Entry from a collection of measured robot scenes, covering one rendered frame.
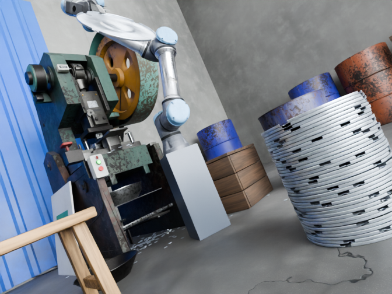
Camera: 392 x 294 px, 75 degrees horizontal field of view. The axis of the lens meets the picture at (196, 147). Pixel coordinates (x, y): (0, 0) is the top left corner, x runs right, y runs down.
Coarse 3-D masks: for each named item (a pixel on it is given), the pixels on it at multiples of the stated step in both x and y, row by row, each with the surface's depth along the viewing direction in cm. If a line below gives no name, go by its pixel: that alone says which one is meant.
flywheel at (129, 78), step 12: (108, 48) 223; (120, 48) 212; (108, 60) 229; (120, 60) 215; (132, 60) 198; (108, 72) 231; (120, 72) 215; (132, 72) 207; (120, 84) 218; (132, 84) 210; (132, 96) 214; (132, 108) 211
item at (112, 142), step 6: (108, 132) 166; (114, 132) 171; (120, 132) 177; (102, 138) 173; (108, 138) 175; (114, 138) 178; (96, 144) 181; (108, 144) 174; (114, 144) 177; (120, 144) 180; (114, 150) 175
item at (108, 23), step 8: (80, 16) 94; (88, 16) 96; (96, 16) 99; (104, 16) 103; (112, 16) 106; (120, 16) 108; (88, 24) 89; (96, 24) 91; (104, 24) 93; (112, 24) 95; (120, 24) 98; (128, 24) 101; (136, 24) 107; (104, 32) 87; (112, 32) 90; (120, 32) 92; (128, 32) 95; (136, 32) 98; (144, 32) 101; (152, 32) 105; (136, 40) 90; (144, 40) 92
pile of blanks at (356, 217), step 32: (352, 96) 62; (288, 128) 81; (320, 128) 61; (352, 128) 60; (288, 160) 68; (320, 160) 62; (352, 160) 59; (384, 160) 60; (288, 192) 75; (320, 192) 63; (352, 192) 62; (384, 192) 61; (320, 224) 65; (352, 224) 62; (384, 224) 58
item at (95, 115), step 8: (88, 96) 187; (96, 96) 191; (88, 104) 185; (96, 104) 189; (88, 112) 181; (96, 112) 187; (104, 112) 191; (88, 120) 181; (96, 120) 181; (104, 120) 186
